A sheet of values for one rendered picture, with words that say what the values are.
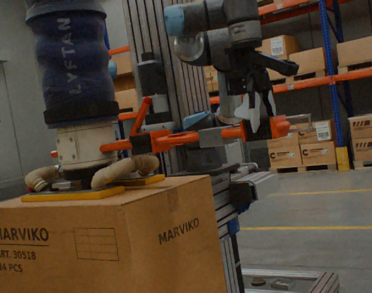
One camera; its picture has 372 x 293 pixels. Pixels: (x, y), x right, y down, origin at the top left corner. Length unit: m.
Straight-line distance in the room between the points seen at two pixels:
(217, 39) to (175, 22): 0.39
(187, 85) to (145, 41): 0.28
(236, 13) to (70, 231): 0.69
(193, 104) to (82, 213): 1.08
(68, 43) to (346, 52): 7.32
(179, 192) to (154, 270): 0.23
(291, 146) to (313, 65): 1.47
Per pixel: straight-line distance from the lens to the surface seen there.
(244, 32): 1.12
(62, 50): 1.42
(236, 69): 1.15
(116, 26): 12.29
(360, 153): 8.46
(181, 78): 2.14
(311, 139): 8.68
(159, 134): 1.29
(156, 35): 2.21
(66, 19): 1.43
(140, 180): 1.43
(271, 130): 1.09
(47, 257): 1.41
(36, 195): 1.49
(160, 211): 1.26
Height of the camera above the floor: 1.25
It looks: 3 degrees down
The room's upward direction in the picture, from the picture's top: 9 degrees counter-clockwise
